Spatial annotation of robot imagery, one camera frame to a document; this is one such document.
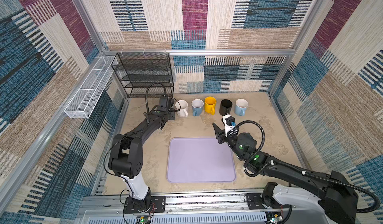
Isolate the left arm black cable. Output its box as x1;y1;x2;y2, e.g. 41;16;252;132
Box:
145;83;168;117

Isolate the lavender tray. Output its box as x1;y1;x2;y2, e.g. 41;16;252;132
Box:
167;137;236;183

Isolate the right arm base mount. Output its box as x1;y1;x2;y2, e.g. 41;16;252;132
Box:
243;192;290;210

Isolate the black mug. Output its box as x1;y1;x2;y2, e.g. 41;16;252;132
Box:
219;99;232;116

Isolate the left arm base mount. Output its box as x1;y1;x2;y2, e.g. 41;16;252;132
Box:
123;191;166;214

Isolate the teal dotted floral mug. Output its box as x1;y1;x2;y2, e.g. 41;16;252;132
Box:
191;99;204;116

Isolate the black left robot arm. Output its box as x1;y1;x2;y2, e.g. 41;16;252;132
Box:
108;95;175;201

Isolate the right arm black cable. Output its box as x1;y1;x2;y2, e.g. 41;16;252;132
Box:
234;120;381;224

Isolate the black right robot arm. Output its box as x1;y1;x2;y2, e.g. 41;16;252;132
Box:
212;117;359;224

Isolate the black wire mesh shelf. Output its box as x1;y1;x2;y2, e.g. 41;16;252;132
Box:
112;53;174;98

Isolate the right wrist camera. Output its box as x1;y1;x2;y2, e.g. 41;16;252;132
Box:
222;114;238;137

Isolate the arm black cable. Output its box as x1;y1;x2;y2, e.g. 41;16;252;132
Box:
145;83;168;117
234;120;381;224

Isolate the light blue mug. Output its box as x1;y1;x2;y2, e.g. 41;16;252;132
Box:
234;98;248;116

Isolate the white wire mesh basket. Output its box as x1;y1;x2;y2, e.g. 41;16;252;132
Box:
64;56;115;119

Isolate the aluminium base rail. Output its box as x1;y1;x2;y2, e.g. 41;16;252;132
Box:
75;189;332;224

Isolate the white pink mug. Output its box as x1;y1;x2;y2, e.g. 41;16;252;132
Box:
175;100;189;118

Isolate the yellow mug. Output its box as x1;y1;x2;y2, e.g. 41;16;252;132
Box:
204;96;216;115

